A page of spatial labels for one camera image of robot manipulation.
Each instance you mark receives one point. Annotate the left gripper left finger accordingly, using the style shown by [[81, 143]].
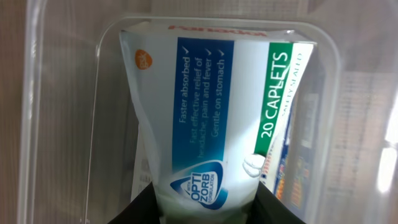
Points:
[[142, 210]]

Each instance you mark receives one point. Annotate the white blue Panadol box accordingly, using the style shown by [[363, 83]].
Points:
[[211, 102]]

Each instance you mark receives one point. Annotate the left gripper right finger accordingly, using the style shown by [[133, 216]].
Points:
[[267, 209]]

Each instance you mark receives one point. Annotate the clear plastic container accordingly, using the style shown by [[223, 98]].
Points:
[[80, 150]]

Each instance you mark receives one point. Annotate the blue children patches box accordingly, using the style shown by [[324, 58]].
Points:
[[299, 152]]

